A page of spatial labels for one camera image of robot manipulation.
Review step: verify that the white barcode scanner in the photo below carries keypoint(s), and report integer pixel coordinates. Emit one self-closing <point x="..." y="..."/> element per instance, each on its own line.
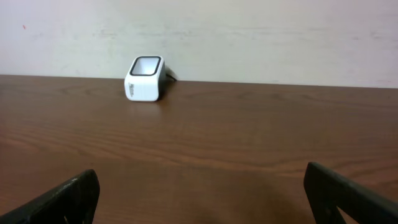
<point x="146" y="78"/>

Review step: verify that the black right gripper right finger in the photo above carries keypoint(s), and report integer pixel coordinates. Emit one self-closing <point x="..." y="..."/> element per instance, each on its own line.
<point x="329" y="192"/>

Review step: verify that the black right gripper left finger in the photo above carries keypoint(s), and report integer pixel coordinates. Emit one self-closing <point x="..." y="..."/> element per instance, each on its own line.
<point x="73" y="201"/>

